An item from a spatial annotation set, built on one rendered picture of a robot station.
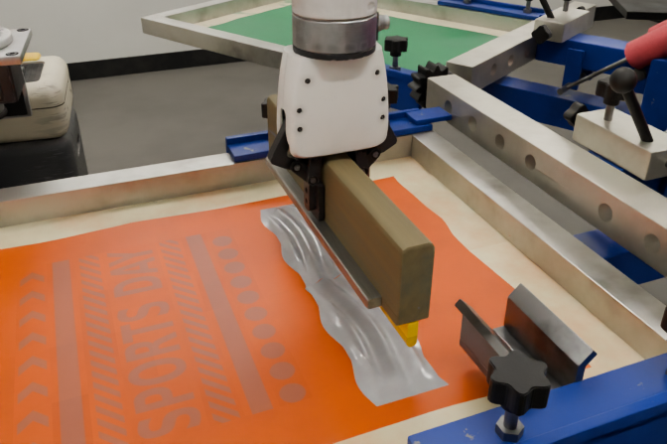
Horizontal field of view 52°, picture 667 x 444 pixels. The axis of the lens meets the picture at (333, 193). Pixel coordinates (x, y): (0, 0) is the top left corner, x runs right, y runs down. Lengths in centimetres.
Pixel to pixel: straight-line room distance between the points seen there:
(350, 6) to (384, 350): 31
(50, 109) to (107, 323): 90
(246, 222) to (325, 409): 33
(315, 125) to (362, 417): 26
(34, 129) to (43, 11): 291
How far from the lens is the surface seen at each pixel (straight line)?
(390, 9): 188
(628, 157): 84
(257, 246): 80
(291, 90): 61
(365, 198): 59
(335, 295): 71
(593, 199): 81
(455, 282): 75
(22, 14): 447
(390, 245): 54
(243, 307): 71
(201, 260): 79
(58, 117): 157
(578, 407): 57
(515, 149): 91
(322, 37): 59
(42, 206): 91
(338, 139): 63
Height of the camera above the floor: 139
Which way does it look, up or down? 28 degrees down
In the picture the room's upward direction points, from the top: straight up
